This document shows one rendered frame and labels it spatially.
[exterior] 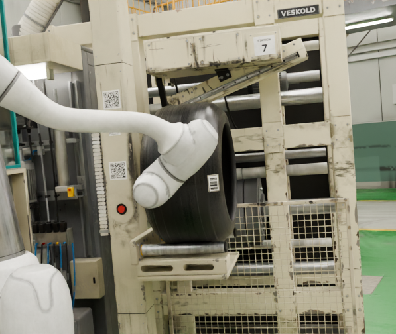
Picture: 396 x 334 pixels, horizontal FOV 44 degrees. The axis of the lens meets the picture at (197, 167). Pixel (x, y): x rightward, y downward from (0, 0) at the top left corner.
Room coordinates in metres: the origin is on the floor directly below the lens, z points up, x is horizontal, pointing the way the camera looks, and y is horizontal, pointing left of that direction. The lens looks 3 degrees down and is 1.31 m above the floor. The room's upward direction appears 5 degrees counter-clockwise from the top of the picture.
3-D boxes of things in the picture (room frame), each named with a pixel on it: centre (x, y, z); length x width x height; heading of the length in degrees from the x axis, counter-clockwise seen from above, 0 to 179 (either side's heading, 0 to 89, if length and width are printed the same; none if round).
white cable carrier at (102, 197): (2.07, 0.40, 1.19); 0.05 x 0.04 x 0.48; 168
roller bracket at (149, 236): (2.08, 0.23, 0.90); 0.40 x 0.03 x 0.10; 168
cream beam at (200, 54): (2.31, -0.13, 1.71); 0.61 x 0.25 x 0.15; 78
